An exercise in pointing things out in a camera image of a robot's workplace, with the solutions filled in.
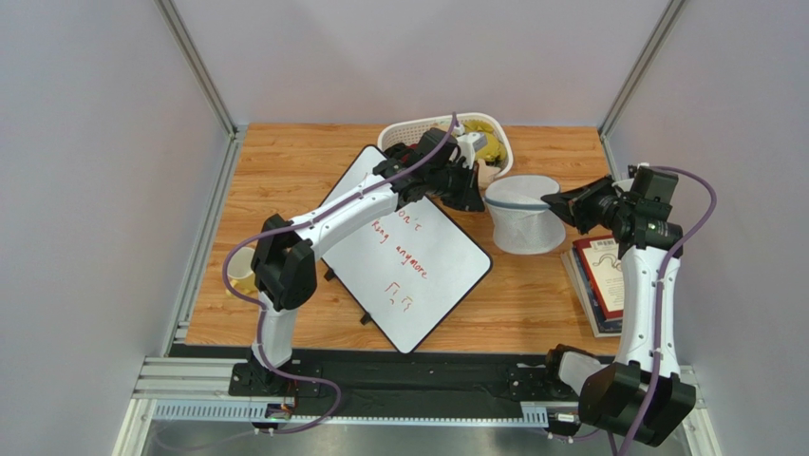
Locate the beige bra in basket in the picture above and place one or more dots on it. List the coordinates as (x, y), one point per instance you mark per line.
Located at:
(487, 173)

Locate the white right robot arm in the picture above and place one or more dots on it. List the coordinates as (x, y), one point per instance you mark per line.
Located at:
(640, 397)

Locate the red hardcover book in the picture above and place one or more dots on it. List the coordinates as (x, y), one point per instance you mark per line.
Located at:
(602, 266)

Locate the white whiteboard with red writing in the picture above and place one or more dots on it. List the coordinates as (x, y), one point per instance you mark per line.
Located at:
(409, 270)

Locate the yellow garment in basket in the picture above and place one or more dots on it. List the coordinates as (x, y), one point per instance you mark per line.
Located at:
(495, 153)

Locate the white mesh laundry bag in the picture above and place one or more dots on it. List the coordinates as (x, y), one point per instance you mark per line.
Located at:
(523, 223)

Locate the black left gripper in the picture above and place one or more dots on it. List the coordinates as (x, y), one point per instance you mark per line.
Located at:
(470, 198)

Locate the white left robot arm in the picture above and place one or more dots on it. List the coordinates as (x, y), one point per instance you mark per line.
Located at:
(287, 250)

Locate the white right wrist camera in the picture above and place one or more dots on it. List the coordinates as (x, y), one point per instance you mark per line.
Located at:
(626, 184)

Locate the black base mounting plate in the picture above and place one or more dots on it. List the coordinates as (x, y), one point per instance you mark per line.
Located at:
(386, 384)

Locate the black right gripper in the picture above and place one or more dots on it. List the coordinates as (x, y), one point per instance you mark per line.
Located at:
(582, 206)

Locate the white plastic laundry basket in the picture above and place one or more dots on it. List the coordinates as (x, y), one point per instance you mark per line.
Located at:
(410, 132)

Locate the yellow mug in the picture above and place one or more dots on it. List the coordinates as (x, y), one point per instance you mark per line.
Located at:
(239, 271)

